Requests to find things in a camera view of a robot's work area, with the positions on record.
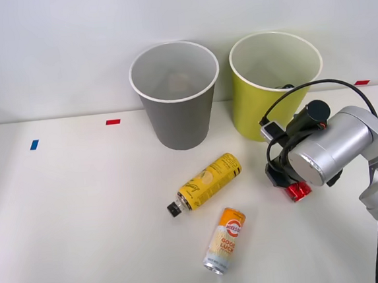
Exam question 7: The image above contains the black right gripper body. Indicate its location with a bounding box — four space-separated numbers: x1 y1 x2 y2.
264 153 300 191

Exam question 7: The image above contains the red drink can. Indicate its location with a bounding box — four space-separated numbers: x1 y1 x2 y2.
285 181 314 204

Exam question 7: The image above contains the yellow-green plastic waste bin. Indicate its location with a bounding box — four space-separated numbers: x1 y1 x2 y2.
224 27 330 146

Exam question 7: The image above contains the yellow bottle with black cap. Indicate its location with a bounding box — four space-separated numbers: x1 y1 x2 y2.
162 151 247 220

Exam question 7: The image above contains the orange and white drink can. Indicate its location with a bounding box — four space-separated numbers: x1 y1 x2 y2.
198 205 252 277

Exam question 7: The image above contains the grey plastic waste bin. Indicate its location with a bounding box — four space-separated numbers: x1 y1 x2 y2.
126 37 227 156

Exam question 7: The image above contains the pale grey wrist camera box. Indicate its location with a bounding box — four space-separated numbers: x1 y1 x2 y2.
259 119 286 142

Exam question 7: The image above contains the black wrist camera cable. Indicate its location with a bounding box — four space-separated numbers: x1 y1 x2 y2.
256 75 378 175

